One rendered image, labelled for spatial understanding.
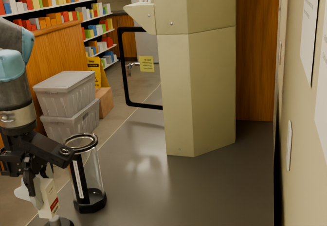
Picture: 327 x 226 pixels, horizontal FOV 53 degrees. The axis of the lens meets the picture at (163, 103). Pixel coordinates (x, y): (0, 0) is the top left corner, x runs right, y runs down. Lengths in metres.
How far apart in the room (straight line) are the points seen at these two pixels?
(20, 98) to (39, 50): 3.07
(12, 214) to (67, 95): 1.19
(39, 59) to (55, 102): 0.56
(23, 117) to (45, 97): 2.79
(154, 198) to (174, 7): 0.62
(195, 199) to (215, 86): 0.41
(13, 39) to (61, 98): 2.28
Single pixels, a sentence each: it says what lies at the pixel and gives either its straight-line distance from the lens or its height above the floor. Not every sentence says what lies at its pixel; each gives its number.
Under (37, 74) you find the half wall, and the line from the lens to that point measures 3.76.
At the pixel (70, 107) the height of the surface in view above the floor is 0.44.
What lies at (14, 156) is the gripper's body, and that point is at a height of 1.26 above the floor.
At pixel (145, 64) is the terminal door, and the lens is 1.57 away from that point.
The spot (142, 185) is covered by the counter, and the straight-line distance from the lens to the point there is 1.16.
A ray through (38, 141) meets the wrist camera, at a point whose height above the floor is 1.28.
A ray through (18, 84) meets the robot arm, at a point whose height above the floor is 1.42.
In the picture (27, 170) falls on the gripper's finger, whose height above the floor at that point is 1.23.
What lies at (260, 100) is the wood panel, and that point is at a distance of 1.56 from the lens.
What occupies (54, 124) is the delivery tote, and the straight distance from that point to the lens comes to 3.60.
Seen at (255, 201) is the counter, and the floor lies 0.94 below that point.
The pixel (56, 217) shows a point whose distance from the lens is 1.00.
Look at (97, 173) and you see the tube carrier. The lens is 1.03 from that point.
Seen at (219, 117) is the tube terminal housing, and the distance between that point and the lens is 1.29.
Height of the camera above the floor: 1.60
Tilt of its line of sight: 21 degrees down
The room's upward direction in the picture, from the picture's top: 5 degrees counter-clockwise
